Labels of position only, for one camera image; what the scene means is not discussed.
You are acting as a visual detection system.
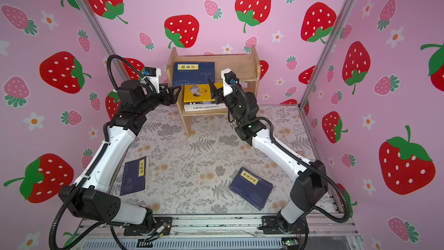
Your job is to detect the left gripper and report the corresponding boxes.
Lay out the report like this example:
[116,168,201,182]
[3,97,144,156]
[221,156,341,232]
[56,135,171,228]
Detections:
[137,83,180,120]

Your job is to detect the blue book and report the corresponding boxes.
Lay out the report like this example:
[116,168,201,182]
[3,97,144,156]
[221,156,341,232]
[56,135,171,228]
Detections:
[229,167,274,211]
[172,62,216,86]

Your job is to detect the yellow cartoon cover book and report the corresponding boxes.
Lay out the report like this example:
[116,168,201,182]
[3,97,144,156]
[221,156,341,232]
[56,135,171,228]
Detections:
[183,84,215,104]

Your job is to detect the white hardcover book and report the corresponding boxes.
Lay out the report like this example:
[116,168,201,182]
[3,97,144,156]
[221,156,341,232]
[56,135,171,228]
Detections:
[183,102,226,112]

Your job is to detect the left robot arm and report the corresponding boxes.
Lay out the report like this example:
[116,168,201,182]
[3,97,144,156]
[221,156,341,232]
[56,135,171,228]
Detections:
[51,79,182,234]

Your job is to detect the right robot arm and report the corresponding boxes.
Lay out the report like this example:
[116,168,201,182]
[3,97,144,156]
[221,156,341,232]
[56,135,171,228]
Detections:
[208,80,328,233]

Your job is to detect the wooden two-tier shelf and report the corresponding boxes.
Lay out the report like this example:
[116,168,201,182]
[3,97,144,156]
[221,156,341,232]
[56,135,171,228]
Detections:
[166,46,261,137]

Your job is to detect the dark purple book left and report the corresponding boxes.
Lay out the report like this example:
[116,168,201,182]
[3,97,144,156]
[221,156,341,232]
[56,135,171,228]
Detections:
[120,156,149,196]

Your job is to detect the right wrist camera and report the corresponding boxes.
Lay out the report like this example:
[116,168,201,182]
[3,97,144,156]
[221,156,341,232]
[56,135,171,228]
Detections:
[221,68,240,97]

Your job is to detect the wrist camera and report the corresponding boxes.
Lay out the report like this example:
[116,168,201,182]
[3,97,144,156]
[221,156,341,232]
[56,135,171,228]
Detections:
[221,68,240,97]
[141,67,161,94]

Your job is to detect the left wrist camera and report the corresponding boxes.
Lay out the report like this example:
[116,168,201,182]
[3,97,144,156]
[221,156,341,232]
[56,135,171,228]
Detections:
[141,67,161,94]

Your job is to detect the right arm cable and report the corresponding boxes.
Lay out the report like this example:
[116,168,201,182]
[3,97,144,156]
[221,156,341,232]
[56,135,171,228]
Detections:
[227,83,350,223]

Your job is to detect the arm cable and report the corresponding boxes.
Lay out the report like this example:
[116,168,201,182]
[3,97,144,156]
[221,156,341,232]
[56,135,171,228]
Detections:
[227,83,350,223]
[48,54,157,250]

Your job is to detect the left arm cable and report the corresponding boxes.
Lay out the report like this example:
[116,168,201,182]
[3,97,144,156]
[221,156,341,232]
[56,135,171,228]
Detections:
[48,54,157,250]

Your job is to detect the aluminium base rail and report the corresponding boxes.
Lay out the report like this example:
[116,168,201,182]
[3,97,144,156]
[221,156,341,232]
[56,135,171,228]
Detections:
[75,214,365,250]

